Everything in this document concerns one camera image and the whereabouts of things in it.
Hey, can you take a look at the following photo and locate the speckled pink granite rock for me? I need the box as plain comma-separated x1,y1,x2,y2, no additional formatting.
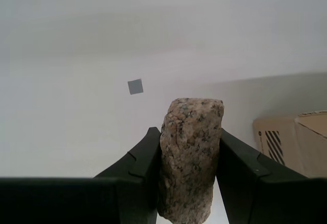
157,97,225,224

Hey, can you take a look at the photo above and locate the open brown cardboard box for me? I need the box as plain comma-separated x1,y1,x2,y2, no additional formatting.
252,110,327,178

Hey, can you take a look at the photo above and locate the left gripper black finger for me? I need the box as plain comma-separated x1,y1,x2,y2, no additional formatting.
0,127,161,224
216,128,327,224

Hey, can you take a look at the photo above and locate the grey tape square marker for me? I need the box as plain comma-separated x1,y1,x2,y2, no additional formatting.
127,78,144,96

